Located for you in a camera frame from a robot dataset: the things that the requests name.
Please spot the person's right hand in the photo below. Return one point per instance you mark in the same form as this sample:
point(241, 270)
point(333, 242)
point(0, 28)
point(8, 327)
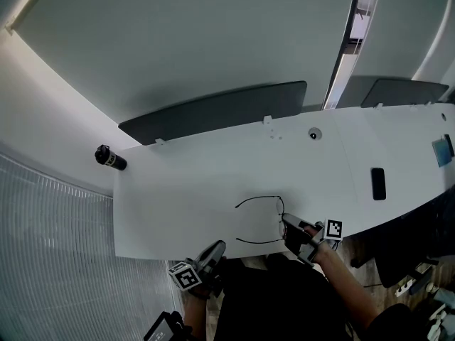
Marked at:
point(312, 230)

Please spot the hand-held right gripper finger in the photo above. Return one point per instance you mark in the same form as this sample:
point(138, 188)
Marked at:
point(293, 236)
point(293, 219)

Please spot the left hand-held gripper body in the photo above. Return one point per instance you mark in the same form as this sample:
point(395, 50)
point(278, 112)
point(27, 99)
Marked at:
point(186, 277)

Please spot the white power strip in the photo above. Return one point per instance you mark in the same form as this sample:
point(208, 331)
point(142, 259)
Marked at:
point(406, 287)

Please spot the black thin-frame glasses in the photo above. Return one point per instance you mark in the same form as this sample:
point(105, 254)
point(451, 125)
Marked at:
point(258, 197)

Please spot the black smartphone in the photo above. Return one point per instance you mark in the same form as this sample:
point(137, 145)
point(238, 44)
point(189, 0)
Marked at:
point(378, 184)

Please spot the black device with screen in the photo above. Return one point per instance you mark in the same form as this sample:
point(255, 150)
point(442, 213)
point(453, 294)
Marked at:
point(165, 329)

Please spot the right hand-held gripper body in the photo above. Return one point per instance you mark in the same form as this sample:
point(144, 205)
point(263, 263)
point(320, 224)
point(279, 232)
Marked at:
point(309, 247)

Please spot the white divider clamp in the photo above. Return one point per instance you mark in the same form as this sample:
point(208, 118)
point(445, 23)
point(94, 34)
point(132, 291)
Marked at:
point(160, 141)
point(267, 120)

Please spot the person's black clothing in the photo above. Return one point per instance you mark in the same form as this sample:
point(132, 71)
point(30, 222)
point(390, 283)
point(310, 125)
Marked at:
point(277, 297)

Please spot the white window blind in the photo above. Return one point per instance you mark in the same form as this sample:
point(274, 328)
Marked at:
point(53, 254)

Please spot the black office chair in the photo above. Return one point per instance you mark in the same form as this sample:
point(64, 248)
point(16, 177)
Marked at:
point(416, 240)

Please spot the person's right forearm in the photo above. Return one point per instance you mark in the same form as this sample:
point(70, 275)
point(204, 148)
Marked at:
point(346, 286)

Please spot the long dark desk divider panel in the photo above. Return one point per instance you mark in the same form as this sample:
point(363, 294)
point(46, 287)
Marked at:
point(213, 114)

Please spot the black water bottle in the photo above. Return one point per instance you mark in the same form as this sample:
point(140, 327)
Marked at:
point(111, 159)

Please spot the person's left forearm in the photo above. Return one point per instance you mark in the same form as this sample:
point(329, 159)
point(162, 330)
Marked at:
point(195, 316)

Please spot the small white desk bracket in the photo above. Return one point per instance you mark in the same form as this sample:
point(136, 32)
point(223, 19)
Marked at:
point(276, 134)

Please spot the short dark desk divider panel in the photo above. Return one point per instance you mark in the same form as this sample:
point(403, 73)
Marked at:
point(403, 92)

